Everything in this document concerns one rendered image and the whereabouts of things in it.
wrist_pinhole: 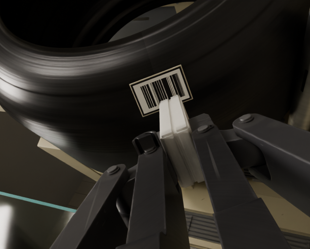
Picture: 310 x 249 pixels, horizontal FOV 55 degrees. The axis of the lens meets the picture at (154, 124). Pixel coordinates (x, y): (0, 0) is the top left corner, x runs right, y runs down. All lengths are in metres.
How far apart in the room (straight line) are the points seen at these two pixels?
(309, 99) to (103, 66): 0.29
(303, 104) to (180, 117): 0.35
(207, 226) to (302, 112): 3.53
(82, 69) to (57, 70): 0.04
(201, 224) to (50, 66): 3.71
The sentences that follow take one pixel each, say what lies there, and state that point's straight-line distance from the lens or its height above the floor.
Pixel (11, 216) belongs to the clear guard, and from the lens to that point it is 1.37.
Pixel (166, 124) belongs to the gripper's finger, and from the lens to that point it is 0.15.
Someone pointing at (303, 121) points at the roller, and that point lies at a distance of 0.53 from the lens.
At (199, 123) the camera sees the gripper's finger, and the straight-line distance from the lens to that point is 0.16.
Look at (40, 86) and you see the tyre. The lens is 0.39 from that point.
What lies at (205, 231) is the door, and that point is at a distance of 3.95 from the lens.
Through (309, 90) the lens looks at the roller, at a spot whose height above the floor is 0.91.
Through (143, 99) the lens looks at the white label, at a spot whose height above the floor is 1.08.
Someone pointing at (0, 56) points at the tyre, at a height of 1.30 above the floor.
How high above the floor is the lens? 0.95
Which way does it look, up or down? 22 degrees up
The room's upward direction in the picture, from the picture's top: 84 degrees counter-clockwise
